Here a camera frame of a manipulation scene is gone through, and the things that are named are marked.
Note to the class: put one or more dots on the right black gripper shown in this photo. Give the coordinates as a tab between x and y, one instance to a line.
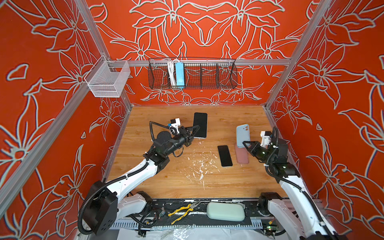
255	146

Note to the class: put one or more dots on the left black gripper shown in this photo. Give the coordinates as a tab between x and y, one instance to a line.
183	131

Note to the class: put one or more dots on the pink phone case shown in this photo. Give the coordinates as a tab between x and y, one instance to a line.
242	155

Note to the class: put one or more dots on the black phone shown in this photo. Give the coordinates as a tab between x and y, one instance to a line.
225	156
201	120

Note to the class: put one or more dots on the clear phone case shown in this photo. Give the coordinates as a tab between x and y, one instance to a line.
242	134

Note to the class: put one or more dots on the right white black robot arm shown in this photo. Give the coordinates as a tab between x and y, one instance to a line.
305	221

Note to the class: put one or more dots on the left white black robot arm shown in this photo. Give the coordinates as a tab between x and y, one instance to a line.
109	201

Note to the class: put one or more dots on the light blue box in basket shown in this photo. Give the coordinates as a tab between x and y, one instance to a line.
180	76

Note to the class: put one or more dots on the pale green pouch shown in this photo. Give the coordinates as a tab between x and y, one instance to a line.
225	211

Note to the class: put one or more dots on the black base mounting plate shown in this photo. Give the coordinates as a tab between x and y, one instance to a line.
198	218

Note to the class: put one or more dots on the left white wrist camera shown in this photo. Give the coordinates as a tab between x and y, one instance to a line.
174	126

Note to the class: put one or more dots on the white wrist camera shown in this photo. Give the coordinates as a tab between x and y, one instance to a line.
174	126
266	138

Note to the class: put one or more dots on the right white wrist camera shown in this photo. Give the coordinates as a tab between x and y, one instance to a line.
266	138

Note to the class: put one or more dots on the black wire wall basket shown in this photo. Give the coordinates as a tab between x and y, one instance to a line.
200	73

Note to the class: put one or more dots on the yellow handled pliers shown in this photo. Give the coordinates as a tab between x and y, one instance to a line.
186	209

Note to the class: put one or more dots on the clear plastic wall bin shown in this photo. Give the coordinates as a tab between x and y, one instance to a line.
107	79

